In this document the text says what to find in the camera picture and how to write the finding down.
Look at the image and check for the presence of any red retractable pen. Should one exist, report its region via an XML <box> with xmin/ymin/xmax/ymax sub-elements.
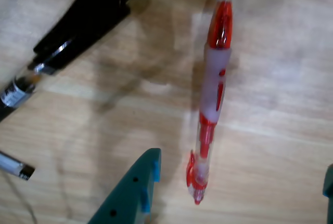
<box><xmin>186</xmin><ymin>0</ymin><xmax>234</xmax><ymax>206</ymax></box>

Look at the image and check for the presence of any clear capped pen black grip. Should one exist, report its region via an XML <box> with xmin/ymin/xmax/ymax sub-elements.
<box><xmin>0</xmin><ymin>150</ymin><xmax>36</xmax><ymax>181</ymax></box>

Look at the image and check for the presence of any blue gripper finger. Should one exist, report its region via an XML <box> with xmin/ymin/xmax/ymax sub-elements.
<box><xmin>322</xmin><ymin>163</ymin><xmax>333</xmax><ymax>224</ymax></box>
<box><xmin>87</xmin><ymin>148</ymin><xmax>162</xmax><ymax>224</ymax></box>

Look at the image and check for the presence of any black retractable pen with label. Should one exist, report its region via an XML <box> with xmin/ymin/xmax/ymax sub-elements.
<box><xmin>0</xmin><ymin>0</ymin><xmax>146</xmax><ymax>123</ymax></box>

